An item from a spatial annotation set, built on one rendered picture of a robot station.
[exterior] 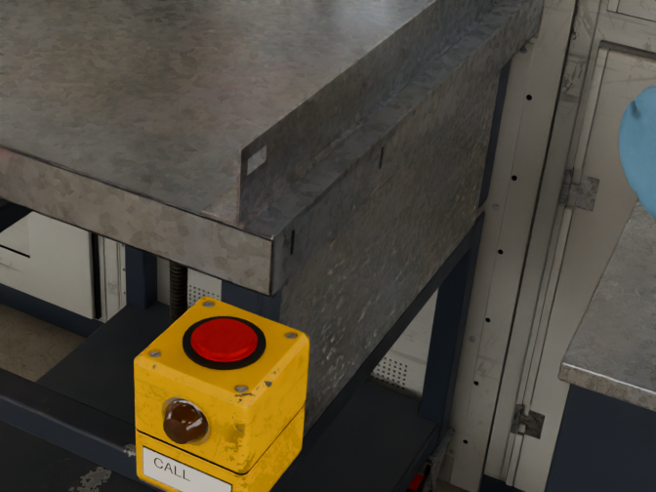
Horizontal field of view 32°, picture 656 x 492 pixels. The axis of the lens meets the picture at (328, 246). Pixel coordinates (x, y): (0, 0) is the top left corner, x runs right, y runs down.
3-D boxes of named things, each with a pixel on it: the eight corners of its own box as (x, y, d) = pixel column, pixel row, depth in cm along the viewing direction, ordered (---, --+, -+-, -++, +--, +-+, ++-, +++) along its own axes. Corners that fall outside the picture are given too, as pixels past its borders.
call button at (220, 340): (234, 386, 67) (235, 364, 66) (177, 363, 68) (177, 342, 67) (268, 349, 70) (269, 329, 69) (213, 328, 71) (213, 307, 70)
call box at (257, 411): (241, 530, 69) (247, 402, 64) (132, 481, 72) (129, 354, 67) (304, 451, 76) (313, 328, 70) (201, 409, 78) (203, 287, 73)
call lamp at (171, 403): (198, 466, 66) (199, 422, 65) (149, 444, 68) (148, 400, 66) (211, 451, 67) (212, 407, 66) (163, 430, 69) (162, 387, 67)
